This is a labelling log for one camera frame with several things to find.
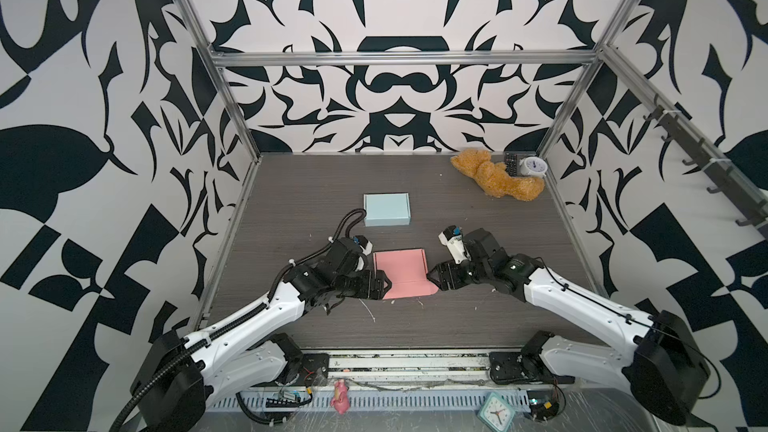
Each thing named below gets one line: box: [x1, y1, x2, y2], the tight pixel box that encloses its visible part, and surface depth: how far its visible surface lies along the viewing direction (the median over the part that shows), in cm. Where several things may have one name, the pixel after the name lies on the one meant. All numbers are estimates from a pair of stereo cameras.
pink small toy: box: [330, 378, 351, 415], surface depth 70 cm
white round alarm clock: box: [519, 156, 548, 178], surface depth 117 cm
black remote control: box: [504, 152, 518, 177], surface depth 120 cm
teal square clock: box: [477, 392, 516, 432], surface depth 69 cm
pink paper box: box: [373, 249, 439, 300], surface depth 91 cm
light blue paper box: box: [363, 192, 412, 227], surface depth 104 cm
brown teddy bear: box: [450, 149, 545, 202], surface depth 104 cm
